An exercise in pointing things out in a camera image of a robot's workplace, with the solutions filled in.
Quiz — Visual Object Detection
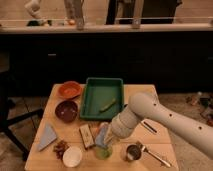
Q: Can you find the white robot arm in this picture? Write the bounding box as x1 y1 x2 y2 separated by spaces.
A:
104 92 213 159

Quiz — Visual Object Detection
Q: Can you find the metal measuring cup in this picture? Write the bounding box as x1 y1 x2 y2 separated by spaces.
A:
126 143 172 168

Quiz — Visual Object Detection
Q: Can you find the blue sponge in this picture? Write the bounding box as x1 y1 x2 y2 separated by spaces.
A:
95 123 108 148

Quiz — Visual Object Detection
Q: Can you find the dark red bowl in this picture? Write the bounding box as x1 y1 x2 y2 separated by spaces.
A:
55 100 78 123

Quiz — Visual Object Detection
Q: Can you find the green plastic cup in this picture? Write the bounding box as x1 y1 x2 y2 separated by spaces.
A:
95 147 112 160

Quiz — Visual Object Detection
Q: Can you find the white bowl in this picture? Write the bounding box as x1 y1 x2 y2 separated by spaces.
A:
62 146 82 168

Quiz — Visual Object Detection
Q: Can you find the grey triangular cloth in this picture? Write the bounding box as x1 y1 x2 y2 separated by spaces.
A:
37 124 57 151

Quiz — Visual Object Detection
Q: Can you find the orange bowl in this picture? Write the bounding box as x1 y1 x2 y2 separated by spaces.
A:
58 81 82 99

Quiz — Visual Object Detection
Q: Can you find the brown rectangular box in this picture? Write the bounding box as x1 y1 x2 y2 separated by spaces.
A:
79 124 95 149

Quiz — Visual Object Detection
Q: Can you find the black office chair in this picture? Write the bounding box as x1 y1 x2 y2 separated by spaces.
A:
0 71 44 161

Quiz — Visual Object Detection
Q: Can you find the green bean pod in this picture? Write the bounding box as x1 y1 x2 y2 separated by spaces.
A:
99 98 116 112

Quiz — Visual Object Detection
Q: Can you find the green plastic tray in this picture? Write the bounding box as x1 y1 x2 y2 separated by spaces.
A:
80 77 124 121

